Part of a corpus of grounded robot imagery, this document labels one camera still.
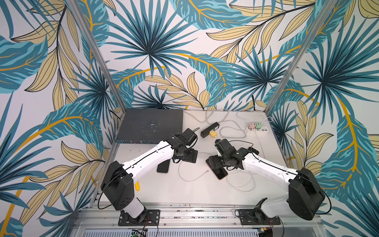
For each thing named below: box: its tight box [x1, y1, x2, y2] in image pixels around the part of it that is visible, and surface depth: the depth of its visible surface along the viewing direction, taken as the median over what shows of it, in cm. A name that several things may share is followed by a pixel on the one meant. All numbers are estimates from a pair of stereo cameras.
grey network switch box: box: [114, 108, 184, 144], surface depth 108 cm
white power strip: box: [246, 126, 269, 133], surface depth 108 cm
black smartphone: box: [156, 158, 171, 173], surface depth 91 cm
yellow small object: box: [135, 181, 140, 192], surface depth 84 cm
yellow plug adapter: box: [209, 130, 218, 138], surface depth 106 cm
